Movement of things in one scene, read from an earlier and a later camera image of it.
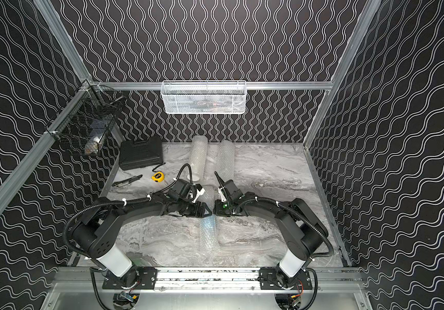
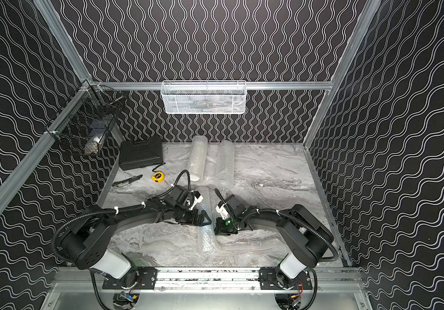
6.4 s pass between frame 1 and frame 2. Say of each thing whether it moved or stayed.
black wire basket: stayed
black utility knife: stayed
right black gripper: moved
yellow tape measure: stayed
